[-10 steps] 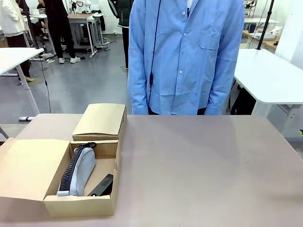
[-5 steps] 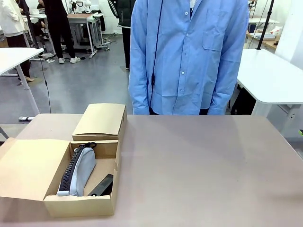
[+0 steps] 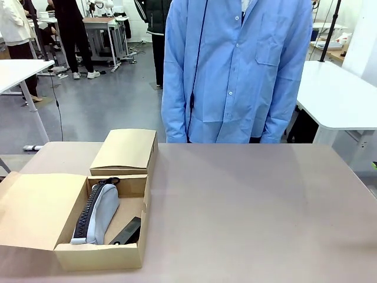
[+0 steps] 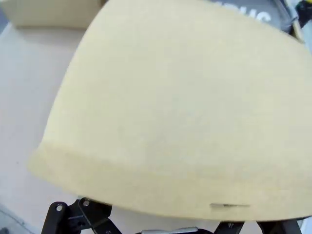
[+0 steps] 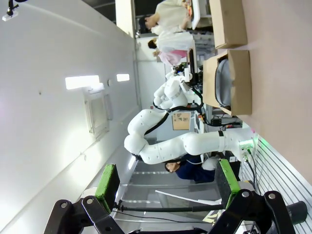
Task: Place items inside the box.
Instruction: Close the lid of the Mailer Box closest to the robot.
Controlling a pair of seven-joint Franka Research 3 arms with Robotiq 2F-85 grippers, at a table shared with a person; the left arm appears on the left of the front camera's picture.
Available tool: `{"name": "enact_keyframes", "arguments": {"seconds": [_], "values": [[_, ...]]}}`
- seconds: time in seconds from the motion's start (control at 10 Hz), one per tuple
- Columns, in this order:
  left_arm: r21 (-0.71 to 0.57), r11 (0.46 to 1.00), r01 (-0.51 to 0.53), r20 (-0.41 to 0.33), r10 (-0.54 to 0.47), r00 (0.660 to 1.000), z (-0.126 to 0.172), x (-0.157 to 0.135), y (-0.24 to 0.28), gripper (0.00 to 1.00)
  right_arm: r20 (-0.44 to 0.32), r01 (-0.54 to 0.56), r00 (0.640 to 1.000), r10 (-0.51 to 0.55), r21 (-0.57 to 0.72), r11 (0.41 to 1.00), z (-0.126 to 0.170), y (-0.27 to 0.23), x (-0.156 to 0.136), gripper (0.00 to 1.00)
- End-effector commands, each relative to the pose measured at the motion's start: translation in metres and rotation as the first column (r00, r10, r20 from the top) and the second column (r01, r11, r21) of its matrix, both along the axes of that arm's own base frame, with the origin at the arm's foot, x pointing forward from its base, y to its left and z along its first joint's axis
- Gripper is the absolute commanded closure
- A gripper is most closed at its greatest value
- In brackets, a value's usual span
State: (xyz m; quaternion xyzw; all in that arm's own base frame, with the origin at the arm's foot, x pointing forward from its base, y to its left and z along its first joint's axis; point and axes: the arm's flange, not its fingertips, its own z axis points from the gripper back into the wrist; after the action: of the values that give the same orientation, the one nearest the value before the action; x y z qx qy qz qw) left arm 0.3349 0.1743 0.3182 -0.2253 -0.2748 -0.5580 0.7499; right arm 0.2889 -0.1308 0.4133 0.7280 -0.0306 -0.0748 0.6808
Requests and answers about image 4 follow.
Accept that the cardboard box with short flaps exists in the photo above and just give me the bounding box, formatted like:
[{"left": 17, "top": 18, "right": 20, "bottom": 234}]
[{"left": 0, "top": 0, "right": 108, "bottom": 31}]

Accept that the large cardboard box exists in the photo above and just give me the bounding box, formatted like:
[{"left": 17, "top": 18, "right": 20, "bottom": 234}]
[{"left": 27, "top": 0, "right": 312, "bottom": 222}]

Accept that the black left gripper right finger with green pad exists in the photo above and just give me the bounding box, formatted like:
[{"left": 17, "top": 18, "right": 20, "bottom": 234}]
[{"left": 214, "top": 218, "right": 300, "bottom": 234}]

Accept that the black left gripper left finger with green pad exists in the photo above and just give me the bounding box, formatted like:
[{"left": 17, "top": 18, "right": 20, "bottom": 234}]
[{"left": 40, "top": 196, "right": 122, "bottom": 234}]

